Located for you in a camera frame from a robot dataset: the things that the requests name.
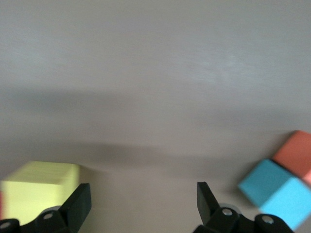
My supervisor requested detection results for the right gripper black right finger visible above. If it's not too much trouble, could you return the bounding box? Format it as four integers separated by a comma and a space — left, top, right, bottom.
193, 182, 296, 233

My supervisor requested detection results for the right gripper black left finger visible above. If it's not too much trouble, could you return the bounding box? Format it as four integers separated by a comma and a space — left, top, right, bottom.
0, 183, 92, 233

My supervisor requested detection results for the yellow foam cube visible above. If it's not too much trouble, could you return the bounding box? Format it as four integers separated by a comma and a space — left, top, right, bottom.
0, 161, 81, 226

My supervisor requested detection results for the orange foam cube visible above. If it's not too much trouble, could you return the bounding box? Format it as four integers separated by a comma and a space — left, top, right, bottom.
272, 130, 311, 186

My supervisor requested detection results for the blue foam cube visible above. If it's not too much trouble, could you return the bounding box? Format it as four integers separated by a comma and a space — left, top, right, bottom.
237, 159, 311, 230

